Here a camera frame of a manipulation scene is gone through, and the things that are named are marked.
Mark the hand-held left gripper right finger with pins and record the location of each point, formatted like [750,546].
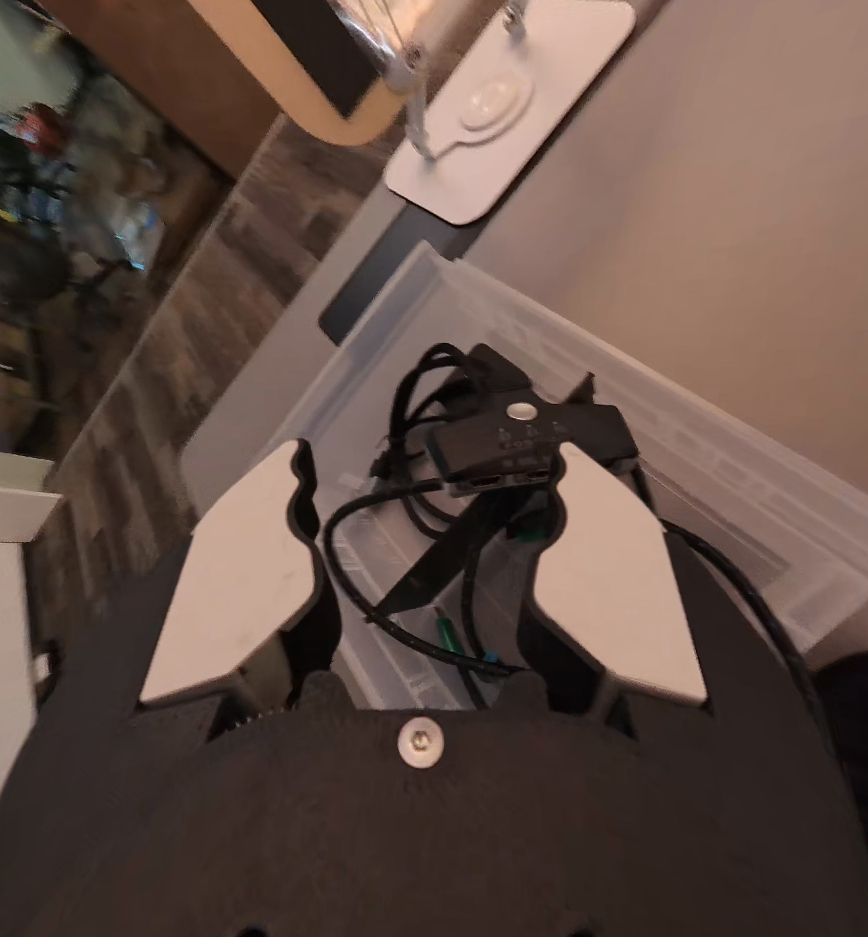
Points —
[617,585]

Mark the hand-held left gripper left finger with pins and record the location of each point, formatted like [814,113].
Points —
[236,585]

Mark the clear plastic bin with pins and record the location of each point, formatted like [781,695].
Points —
[734,468]

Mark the dark metal hdmi switch box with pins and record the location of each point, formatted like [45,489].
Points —
[551,432]

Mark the black desk grommet cover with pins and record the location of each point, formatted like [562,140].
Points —
[375,278]

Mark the white tablet stand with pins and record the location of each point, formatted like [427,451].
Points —
[551,88]

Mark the wooden instruction sign board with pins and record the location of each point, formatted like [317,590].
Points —
[309,44]

